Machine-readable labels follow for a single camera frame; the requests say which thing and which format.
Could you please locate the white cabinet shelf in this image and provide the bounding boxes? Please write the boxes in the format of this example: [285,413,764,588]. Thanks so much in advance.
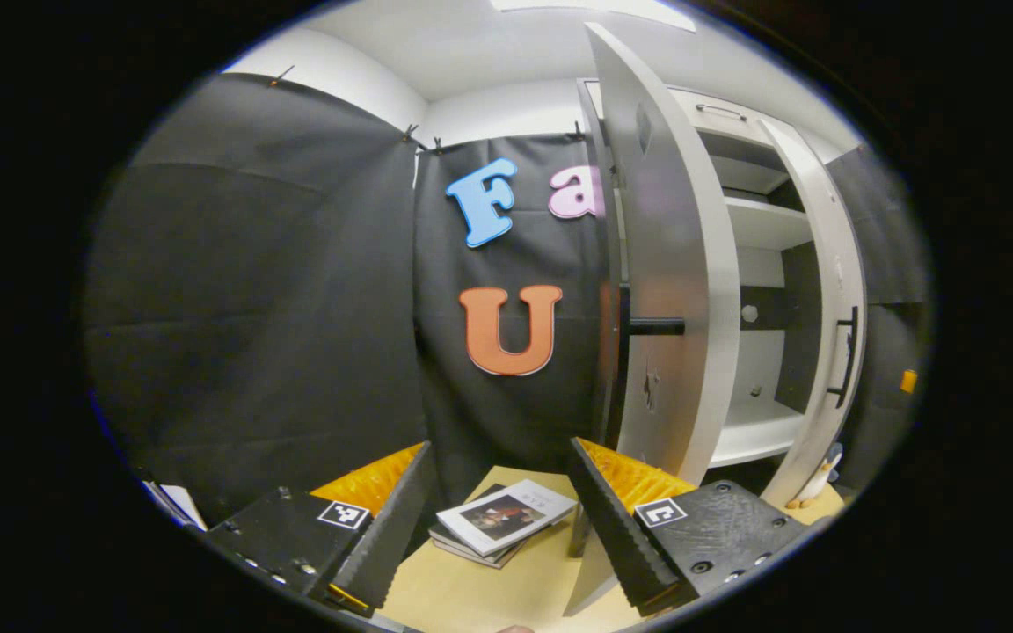
[724,194,815,252]

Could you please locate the large ceiling light panel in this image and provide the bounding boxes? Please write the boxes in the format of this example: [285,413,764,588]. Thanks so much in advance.
[490,0,697,33]

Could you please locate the black door handle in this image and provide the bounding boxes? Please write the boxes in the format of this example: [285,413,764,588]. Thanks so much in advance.
[619,286,687,338]
[826,305,860,411]

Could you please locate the white cabinet door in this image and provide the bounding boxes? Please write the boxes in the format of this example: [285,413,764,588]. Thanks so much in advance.
[563,22,742,617]
[756,118,869,512]

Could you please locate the white picture magazine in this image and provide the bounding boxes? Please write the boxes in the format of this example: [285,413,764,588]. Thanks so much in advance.
[435,478,579,557]

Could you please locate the white panel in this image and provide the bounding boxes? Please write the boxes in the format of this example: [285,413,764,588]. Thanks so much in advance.
[141,478,209,531]

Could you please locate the dark book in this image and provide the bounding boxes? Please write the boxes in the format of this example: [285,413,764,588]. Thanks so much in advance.
[426,483,527,571]

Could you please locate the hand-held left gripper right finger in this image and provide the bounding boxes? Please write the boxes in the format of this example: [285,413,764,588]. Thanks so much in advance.
[569,437,812,617]

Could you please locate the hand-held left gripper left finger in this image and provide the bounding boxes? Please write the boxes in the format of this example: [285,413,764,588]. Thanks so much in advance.
[208,441,440,619]

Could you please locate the white cabinet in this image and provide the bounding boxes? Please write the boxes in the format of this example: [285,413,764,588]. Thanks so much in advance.
[575,76,826,472]

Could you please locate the black backdrop cloth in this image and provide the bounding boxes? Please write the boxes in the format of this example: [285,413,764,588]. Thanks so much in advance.
[83,70,936,530]

